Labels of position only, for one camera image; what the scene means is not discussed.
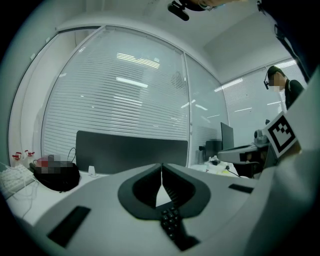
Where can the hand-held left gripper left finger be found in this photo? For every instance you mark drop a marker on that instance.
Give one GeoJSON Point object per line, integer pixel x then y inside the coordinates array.
{"type": "Point", "coordinates": [100, 200]}

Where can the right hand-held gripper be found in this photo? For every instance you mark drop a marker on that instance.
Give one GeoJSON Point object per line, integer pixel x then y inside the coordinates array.
{"type": "Point", "coordinates": [281, 135]}

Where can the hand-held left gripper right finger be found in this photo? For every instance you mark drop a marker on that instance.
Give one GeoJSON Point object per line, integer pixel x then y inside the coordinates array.
{"type": "Point", "coordinates": [212, 200]}

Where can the white keyboard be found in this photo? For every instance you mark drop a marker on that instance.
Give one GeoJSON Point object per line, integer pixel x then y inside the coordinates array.
{"type": "Point", "coordinates": [15, 180]}

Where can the black laptop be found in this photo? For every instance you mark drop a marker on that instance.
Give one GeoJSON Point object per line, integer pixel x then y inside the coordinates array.
{"type": "Point", "coordinates": [227, 136]}

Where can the black bag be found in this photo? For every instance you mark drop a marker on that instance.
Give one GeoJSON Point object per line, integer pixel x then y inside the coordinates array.
{"type": "Point", "coordinates": [57, 177]}

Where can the black monitor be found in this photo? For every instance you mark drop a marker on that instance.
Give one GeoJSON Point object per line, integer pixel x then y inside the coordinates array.
{"type": "Point", "coordinates": [130, 152]}

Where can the person's navy striped shirt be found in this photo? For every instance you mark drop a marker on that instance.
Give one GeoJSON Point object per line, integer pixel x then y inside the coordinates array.
{"type": "Point", "coordinates": [300, 30]}

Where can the person's head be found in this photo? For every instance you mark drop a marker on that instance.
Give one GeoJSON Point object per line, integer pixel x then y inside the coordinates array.
{"type": "Point", "coordinates": [215, 3]}

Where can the white divider bracket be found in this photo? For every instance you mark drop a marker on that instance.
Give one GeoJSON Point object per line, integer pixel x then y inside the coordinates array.
{"type": "Point", "coordinates": [92, 171]}

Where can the black head-worn camera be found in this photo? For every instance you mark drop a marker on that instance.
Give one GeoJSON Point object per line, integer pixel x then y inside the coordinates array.
{"type": "Point", "coordinates": [178, 10]}

